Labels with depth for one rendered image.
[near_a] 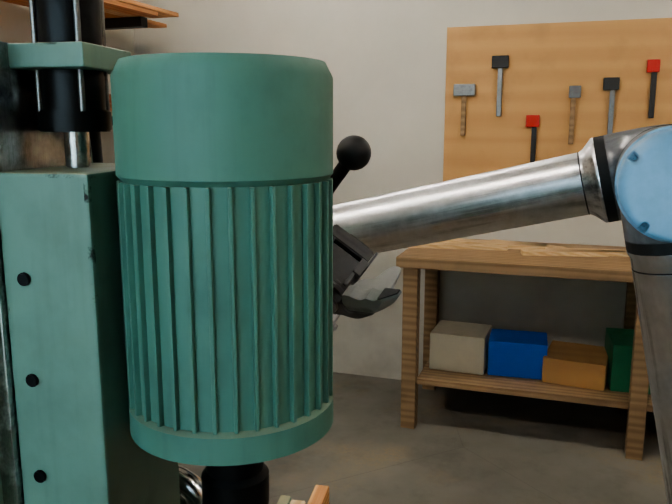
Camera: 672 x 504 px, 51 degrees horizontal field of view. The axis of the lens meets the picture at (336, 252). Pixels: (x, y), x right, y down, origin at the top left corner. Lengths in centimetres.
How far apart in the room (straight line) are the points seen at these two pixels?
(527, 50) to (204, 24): 184
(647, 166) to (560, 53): 297
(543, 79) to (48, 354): 334
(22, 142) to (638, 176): 60
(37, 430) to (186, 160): 27
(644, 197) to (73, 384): 59
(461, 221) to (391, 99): 291
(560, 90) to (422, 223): 279
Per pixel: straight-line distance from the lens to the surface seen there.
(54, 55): 61
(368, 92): 391
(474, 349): 350
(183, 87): 50
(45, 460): 65
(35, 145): 65
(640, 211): 80
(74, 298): 58
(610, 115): 372
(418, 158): 384
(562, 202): 97
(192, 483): 83
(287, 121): 51
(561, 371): 348
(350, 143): 69
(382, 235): 102
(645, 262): 85
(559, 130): 374
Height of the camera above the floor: 146
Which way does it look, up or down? 10 degrees down
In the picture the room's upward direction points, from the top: straight up
